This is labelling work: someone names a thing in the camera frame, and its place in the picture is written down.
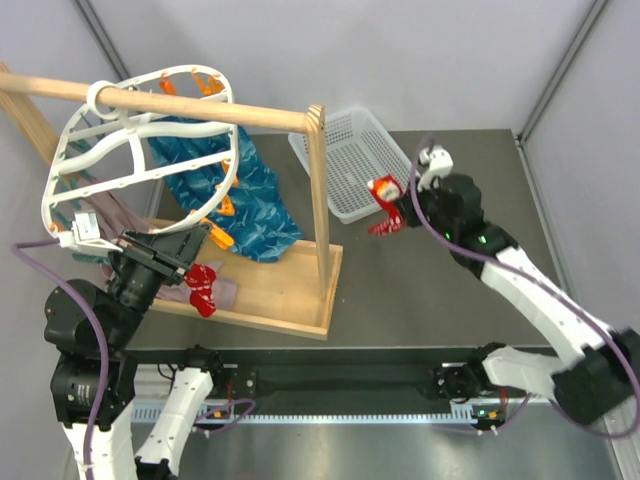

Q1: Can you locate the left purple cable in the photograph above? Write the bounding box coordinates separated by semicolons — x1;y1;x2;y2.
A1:
10;238;112;469

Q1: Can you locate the white round clip hanger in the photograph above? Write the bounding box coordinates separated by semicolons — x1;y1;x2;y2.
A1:
41;65;239;238

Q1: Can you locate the purple cable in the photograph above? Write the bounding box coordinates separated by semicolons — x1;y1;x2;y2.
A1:
407;133;640;441
10;238;112;469

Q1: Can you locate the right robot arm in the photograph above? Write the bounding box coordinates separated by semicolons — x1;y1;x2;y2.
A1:
407;174;639;426

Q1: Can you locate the red christmas sock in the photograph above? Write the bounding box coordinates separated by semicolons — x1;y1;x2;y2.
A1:
367;175;406;236
184;264;217;318

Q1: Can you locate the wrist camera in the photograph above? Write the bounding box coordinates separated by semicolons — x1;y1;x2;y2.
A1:
417;145;453;191
57;210;122;257

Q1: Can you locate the mauve grey cloth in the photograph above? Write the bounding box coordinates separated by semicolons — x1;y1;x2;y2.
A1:
79;192;237;311

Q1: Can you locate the white perforated plastic basket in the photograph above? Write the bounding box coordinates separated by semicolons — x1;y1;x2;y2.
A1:
288;105;424;225

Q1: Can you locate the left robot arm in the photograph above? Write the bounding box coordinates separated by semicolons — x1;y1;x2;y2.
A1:
44;224;227;479

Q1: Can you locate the teal clothes peg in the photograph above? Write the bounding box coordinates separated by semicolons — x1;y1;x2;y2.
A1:
71;252;109;267

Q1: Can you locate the wooden hanging rack frame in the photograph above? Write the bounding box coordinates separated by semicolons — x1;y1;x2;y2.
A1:
1;71;343;340

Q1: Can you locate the orange clothes peg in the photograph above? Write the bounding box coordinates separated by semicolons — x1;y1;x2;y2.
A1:
216;195;235;216
219;159;240;194
200;218;235;250

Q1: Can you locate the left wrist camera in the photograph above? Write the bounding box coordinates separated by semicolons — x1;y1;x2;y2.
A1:
57;210;122;257

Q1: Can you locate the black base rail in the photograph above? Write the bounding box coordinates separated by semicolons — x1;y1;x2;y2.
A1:
113;347;531;416

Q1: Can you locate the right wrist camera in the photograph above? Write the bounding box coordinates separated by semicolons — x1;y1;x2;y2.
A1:
417;145;453;191

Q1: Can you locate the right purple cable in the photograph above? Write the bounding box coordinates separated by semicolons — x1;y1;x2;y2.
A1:
407;133;640;441

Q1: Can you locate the blue leaf-pattern cloth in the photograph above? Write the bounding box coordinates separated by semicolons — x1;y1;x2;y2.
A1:
148;127;304;263

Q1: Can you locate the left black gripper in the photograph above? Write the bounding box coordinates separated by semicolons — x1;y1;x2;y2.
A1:
105;219;212;345

